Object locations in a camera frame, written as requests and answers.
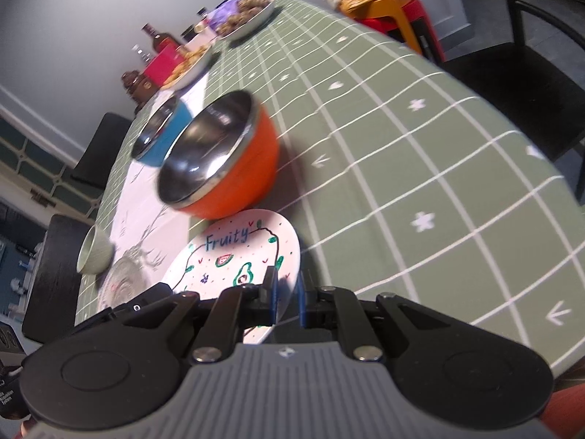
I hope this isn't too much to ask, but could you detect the clear glass plate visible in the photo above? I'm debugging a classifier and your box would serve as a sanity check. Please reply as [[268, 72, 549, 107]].
[[98, 244, 162, 312]]

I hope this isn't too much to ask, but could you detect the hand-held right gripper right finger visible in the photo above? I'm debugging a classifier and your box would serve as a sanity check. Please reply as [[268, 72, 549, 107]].
[[296, 274, 476, 362]]

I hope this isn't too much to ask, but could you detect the dark liquor bottle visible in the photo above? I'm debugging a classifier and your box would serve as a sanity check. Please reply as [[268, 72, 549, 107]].
[[141, 23, 180, 54]]

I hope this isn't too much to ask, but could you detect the pink box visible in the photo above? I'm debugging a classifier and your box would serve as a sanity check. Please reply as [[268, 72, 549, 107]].
[[143, 47, 184, 86]]

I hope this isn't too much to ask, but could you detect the glass-panelled door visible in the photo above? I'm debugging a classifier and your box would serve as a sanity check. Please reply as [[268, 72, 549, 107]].
[[0, 114, 107, 221]]

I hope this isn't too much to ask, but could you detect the white fruit-print plate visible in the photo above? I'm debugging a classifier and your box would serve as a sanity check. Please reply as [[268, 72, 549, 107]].
[[161, 209, 302, 345]]

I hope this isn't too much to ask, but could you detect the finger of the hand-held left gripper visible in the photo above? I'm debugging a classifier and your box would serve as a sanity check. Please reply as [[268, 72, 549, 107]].
[[73, 284, 175, 330]]

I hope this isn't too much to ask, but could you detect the black chair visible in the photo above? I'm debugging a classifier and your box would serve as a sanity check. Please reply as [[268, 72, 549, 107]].
[[440, 0, 585, 162], [21, 214, 100, 345], [72, 113, 133, 188]]

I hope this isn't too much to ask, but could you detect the dark door handle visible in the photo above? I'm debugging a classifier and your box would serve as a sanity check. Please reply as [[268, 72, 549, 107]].
[[29, 187, 59, 207]]

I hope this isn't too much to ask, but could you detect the green checked tablecloth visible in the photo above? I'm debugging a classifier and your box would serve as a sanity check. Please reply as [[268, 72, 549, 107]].
[[73, 0, 585, 376]]

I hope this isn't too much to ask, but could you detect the orange and red stool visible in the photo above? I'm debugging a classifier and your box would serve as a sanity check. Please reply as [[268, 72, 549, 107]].
[[338, 0, 447, 63]]

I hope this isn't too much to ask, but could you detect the orange steel bowl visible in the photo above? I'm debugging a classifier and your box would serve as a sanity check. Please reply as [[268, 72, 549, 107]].
[[156, 90, 281, 220]]

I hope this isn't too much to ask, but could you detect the purple plastic bag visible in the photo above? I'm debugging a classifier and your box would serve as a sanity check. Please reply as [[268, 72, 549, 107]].
[[208, 0, 241, 28]]

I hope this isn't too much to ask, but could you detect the white plate of fried snacks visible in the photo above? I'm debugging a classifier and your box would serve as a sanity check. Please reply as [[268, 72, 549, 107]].
[[160, 42, 214, 93]]

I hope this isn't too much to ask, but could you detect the green ceramic bowl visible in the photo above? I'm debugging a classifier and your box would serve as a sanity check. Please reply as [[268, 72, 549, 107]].
[[76, 225, 116, 275]]

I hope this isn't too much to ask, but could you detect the pile of fried snacks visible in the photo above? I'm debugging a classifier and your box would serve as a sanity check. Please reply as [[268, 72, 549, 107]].
[[163, 46, 208, 87]]

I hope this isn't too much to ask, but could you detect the blue steel bowl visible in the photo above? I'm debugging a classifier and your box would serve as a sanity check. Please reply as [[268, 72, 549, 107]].
[[131, 96, 193, 168]]

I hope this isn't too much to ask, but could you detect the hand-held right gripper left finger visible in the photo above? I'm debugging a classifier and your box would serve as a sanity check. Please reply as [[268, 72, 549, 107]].
[[107, 267, 278, 364]]

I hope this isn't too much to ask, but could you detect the brown bear bottle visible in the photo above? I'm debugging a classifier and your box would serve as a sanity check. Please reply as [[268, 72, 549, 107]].
[[121, 70, 157, 111]]

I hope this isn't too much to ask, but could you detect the pile of walnuts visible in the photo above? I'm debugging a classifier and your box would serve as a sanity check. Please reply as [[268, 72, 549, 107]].
[[217, 0, 270, 33]]

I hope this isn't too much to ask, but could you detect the red cloth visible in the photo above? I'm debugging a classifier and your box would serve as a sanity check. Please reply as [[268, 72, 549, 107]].
[[543, 383, 585, 439]]

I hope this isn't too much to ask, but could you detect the white plate of walnuts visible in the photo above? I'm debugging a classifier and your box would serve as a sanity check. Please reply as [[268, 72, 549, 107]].
[[215, 0, 277, 40]]

